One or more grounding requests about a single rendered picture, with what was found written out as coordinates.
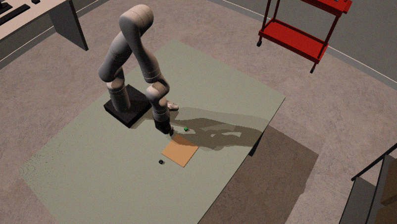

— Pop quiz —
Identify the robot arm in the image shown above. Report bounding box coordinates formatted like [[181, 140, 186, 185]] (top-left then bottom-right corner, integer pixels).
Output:
[[98, 4, 170, 114]]

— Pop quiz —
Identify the orange square mat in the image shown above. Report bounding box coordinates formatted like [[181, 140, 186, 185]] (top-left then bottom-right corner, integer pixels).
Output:
[[161, 134, 199, 167]]

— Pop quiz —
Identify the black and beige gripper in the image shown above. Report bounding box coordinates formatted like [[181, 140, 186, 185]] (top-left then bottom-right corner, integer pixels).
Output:
[[152, 100, 179, 136]]

